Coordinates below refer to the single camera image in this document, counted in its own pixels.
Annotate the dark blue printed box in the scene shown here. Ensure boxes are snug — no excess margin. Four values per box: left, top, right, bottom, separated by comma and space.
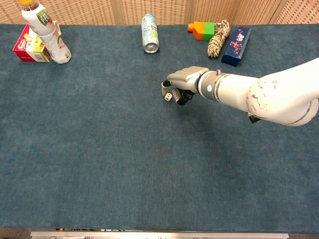
221, 26, 253, 68

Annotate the aluminium rail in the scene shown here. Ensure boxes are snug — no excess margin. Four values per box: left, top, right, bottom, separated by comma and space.
30, 231, 290, 239

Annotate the red snack box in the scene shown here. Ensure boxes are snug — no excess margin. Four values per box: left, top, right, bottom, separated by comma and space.
12, 23, 62, 63

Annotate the blue-grey felt table cloth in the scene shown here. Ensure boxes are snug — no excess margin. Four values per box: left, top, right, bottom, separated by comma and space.
0, 23, 319, 234

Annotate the woven rattan folding screen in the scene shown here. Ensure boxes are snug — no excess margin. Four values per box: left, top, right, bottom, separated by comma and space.
0, 0, 319, 25

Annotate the white labelled drink bottle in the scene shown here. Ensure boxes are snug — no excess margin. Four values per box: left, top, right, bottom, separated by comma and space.
17, 0, 72, 65

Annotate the light blue drink can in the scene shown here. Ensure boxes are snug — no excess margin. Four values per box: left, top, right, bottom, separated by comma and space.
141, 13, 160, 53

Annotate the braided camouflage rope bundle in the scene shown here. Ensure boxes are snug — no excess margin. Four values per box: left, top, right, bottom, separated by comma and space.
206, 19, 231, 59

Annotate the orange and green toy block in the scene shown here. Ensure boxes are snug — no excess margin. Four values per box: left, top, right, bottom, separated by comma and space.
187, 21, 216, 41

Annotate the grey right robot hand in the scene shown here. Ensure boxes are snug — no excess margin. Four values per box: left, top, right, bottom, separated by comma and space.
160, 66, 210, 107

